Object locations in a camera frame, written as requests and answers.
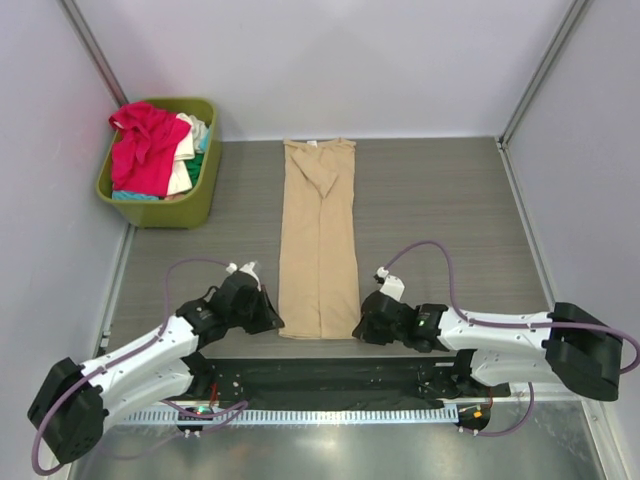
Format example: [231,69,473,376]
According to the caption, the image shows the beige t shirt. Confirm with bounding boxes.
[278,138,360,340]

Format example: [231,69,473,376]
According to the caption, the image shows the olive green plastic bin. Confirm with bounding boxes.
[96,97,221,229]

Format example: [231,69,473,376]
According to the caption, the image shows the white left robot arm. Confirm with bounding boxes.
[27,262,284,475]

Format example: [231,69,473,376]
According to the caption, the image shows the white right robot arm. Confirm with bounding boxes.
[353,291,623,402]

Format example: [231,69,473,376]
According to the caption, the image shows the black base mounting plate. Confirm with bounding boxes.
[176,356,511,412]

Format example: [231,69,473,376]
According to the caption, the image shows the pink t shirt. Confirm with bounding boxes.
[163,193,186,201]

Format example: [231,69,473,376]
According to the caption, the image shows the green t shirt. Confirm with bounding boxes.
[184,153,204,187]

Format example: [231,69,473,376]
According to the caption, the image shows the cream t shirt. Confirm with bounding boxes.
[166,113,210,197]

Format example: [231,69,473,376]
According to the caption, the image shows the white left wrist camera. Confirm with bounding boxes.
[225,261,262,288]

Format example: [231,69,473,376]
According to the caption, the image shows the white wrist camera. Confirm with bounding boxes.
[225,261,262,288]
[374,266,405,302]

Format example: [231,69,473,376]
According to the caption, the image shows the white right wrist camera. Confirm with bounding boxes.
[374,266,405,302]

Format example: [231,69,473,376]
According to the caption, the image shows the aluminium frame rail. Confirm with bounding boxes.
[67,362,609,407]

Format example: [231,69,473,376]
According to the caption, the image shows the white slotted cable duct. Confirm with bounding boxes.
[120,404,459,426]

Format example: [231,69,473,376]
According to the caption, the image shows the left aluminium corner post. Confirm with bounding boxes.
[58,0,129,106]

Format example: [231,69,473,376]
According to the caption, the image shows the aluminium corner post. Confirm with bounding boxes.
[58,0,129,106]
[497,0,592,150]

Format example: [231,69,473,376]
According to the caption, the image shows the right aluminium corner post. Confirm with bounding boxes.
[497,0,592,150]

